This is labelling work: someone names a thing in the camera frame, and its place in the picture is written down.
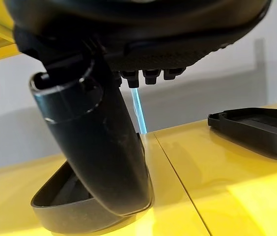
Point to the light blue strip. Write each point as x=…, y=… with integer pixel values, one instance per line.
x=138, y=110

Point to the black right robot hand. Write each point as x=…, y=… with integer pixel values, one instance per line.
x=109, y=137

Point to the yellow shelf board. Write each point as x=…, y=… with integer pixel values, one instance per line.
x=6, y=196
x=227, y=186

